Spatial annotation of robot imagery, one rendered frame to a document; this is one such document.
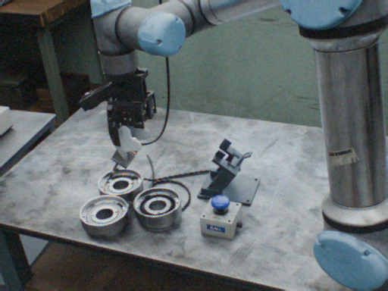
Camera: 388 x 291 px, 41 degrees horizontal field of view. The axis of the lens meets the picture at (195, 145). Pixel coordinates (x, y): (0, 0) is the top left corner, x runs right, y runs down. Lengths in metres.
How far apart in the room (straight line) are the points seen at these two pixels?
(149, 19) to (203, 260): 0.48
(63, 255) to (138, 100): 0.61
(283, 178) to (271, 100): 1.55
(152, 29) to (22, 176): 0.65
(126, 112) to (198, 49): 1.75
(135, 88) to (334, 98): 0.47
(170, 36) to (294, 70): 1.82
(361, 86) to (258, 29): 1.98
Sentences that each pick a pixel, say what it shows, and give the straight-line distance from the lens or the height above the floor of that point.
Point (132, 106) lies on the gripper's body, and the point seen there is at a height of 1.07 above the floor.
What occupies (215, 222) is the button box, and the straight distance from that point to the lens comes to 1.09.
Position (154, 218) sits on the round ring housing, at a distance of 1.13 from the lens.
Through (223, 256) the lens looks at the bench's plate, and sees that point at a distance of 1.08.
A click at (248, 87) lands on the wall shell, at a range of 2.81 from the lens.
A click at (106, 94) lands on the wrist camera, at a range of 1.10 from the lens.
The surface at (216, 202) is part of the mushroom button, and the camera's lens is 1.09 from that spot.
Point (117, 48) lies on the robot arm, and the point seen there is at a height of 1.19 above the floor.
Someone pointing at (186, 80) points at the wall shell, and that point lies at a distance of 2.92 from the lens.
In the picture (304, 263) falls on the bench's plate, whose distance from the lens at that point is 1.07.
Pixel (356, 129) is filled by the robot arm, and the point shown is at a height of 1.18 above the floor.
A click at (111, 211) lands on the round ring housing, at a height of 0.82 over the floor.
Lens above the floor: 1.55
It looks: 32 degrees down
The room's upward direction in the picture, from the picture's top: 5 degrees counter-clockwise
